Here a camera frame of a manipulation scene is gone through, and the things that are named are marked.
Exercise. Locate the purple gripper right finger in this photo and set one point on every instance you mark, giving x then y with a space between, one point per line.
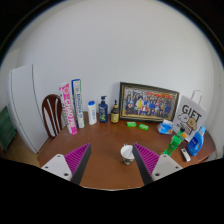
152 166

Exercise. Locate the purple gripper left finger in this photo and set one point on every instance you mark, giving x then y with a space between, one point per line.
71 166

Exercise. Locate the white paper cup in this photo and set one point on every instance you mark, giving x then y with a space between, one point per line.
127 156

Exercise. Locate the small white device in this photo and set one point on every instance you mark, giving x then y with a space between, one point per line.
185 155

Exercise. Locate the green plastic bottle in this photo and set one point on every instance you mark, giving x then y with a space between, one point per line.
175 142

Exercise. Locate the right green small packet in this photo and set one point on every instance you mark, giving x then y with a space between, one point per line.
143 127

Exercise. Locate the green small packet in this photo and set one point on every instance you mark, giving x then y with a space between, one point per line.
143 127
131 124

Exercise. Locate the blue tissue pack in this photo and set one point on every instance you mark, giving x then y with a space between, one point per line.
166 127

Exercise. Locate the blue detergent bottle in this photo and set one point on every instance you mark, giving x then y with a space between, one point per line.
197 141

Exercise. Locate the left green small packet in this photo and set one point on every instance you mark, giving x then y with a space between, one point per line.
131 124

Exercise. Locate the white lotion bottle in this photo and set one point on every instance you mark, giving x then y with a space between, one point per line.
92 112

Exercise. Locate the white gift paper bag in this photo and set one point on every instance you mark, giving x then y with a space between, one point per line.
190 114

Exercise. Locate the amber pump bottle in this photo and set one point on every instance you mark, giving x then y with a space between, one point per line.
115 113

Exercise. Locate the dark blue pump bottle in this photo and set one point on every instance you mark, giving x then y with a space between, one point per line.
103 110

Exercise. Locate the framed group photo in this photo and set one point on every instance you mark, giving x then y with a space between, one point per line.
146 103

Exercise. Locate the green crate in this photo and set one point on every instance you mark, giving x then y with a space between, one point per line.
7 130

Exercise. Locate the pink white tube box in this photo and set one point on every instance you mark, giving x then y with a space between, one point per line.
67 107

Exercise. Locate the blue white tube box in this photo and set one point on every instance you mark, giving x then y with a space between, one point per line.
77 100

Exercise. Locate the white cabinet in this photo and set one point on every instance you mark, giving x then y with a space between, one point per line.
23 108

